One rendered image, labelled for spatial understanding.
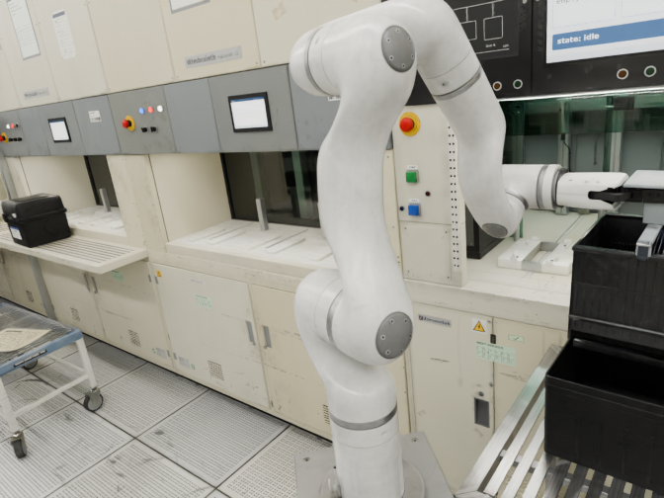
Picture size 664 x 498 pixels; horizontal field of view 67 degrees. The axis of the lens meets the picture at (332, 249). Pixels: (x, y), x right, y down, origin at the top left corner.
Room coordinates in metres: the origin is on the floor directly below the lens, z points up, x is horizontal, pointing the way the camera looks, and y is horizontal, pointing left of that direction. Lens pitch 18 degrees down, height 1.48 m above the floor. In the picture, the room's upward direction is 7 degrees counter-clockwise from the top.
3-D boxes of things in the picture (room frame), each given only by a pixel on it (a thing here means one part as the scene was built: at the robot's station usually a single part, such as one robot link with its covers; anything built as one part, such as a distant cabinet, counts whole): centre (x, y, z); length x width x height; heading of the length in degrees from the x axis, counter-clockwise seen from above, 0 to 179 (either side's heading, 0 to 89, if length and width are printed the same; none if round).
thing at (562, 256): (1.48, -0.66, 0.89); 0.22 x 0.21 x 0.04; 140
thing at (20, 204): (2.92, 1.72, 0.93); 0.30 x 0.28 x 0.26; 47
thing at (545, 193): (0.91, -0.43, 1.25); 0.09 x 0.03 x 0.08; 139
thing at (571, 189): (0.86, -0.47, 1.25); 0.11 x 0.10 x 0.07; 49
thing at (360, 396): (0.76, 0.00, 1.07); 0.19 x 0.12 x 0.24; 32
